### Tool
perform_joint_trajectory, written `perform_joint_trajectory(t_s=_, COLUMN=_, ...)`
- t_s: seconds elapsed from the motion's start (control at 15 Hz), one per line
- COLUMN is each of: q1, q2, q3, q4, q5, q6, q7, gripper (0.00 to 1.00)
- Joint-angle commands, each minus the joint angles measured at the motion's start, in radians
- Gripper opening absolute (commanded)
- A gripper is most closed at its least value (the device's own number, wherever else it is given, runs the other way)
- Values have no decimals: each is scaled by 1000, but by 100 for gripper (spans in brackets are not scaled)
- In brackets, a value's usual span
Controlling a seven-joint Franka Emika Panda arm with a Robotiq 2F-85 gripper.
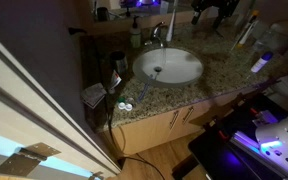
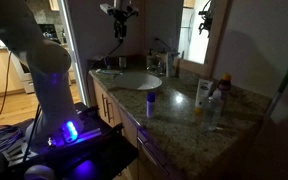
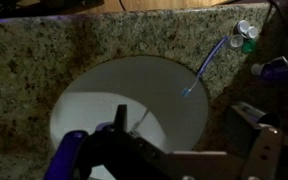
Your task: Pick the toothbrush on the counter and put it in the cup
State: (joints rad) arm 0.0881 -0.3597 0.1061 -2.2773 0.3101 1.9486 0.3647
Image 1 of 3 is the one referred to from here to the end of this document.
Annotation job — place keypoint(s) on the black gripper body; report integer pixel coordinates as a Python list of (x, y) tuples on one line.
[(217, 4)]

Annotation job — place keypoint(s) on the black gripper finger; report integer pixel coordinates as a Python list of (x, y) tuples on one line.
[(196, 16), (219, 19)]

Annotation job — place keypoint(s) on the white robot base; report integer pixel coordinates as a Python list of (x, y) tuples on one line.
[(282, 140)]

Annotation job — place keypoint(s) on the black metal cup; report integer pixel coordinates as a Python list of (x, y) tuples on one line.
[(119, 62)]

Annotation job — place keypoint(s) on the white tube yellow cap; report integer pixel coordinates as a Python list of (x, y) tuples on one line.
[(246, 31)]

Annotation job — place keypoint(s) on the chrome faucet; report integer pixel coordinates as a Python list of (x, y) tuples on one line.
[(156, 32)]

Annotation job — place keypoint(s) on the white round sink basin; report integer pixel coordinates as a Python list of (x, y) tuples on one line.
[(174, 68)]

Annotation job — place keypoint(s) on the white bottle blue cap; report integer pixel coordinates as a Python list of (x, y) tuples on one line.
[(260, 62)]

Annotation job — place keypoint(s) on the green soap dispenser black pump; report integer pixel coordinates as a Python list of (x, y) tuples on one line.
[(135, 36)]

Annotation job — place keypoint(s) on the red white toothpaste tube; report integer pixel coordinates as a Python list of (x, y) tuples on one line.
[(115, 80)]

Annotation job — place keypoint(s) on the small green cap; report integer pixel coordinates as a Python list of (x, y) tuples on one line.
[(121, 99)]

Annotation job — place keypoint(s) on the white contact lens case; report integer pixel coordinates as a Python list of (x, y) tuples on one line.
[(125, 106)]

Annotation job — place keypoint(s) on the wooden vanity cabinet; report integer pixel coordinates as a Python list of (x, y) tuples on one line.
[(150, 130)]

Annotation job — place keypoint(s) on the white folded cloth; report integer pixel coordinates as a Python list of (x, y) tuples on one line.
[(93, 95)]

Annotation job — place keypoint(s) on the black robot cart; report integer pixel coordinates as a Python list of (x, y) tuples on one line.
[(224, 156)]

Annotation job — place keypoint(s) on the beige door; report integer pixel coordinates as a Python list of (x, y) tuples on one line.
[(24, 110)]

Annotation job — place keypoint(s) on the large metal door hinge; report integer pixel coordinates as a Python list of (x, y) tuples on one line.
[(24, 160)]

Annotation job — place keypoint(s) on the wall mirror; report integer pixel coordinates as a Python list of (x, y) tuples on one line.
[(144, 6)]

